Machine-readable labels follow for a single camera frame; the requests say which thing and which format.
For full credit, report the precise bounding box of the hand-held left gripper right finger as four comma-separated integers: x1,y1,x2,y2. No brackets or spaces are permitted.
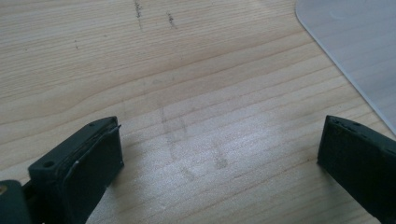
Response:
317,114,396,224

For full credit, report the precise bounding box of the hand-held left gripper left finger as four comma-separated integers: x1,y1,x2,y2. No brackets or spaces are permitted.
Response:
27,116,125,224

